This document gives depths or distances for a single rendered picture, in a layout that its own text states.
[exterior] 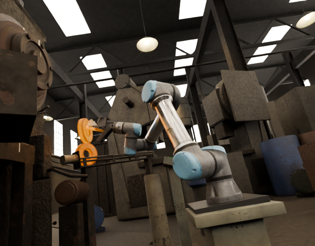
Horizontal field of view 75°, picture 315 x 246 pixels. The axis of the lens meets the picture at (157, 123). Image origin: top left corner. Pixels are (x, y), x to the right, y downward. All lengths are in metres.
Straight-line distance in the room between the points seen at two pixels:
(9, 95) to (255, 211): 0.79
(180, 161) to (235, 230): 0.32
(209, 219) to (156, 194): 0.72
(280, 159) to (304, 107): 1.83
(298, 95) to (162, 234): 4.45
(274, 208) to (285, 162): 2.90
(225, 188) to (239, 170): 2.32
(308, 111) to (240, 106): 1.62
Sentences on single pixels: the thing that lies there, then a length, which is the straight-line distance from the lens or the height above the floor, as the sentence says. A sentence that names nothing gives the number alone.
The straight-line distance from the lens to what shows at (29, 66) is 0.51.
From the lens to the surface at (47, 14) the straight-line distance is 10.20.
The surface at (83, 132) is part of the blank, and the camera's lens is 1.29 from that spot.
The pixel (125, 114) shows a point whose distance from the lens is 3.87.
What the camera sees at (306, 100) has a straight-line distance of 5.37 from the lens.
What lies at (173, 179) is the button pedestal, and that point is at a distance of 1.52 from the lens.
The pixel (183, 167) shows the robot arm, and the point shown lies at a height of 0.47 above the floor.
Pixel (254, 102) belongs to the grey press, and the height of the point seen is 1.70.
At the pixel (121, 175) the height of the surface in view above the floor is 0.73.
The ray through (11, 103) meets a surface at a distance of 0.47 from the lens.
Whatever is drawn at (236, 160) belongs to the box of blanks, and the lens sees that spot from 3.24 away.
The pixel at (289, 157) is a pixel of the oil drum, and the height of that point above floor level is 0.55.
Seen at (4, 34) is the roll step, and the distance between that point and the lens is 1.19.
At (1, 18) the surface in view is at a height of 1.26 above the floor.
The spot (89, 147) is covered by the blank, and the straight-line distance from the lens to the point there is 1.48.
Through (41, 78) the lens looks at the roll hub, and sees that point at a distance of 1.25.
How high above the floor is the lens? 0.41
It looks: 18 degrees up
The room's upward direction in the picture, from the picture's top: 10 degrees counter-clockwise
